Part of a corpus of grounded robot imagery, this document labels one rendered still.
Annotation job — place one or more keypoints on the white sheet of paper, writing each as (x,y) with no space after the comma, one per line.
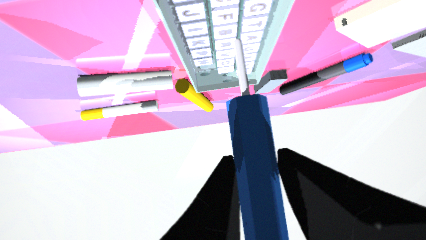
(413,44)

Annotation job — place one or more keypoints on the blue stylus with white tip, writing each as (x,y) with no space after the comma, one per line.
(255,159)

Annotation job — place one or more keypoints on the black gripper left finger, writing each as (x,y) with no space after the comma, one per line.
(214,214)

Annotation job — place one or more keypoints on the grey keyboard with white letter keys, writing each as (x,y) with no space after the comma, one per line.
(203,31)

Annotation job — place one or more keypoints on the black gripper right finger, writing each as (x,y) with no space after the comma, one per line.
(330,205)

